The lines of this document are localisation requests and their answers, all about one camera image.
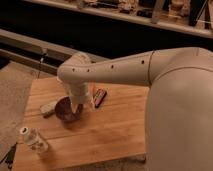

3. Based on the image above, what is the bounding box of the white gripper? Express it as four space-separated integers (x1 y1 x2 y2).
69 83 94 112

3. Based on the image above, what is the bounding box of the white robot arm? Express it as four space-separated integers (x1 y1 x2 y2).
57 47 213 171

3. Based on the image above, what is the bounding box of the dark purple bowl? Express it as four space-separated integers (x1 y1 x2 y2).
55 97 83 122

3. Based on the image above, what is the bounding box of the wooden board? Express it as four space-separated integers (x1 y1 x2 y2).
12 77 148 171

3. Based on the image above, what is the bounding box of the clear plastic bottle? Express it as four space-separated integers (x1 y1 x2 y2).
20 127 49 154

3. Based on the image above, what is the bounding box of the black object at floor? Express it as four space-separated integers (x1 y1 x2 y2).
0 144 17 170

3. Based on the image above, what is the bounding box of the cluttered wooden shelf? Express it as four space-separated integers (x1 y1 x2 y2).
25 0 213 40

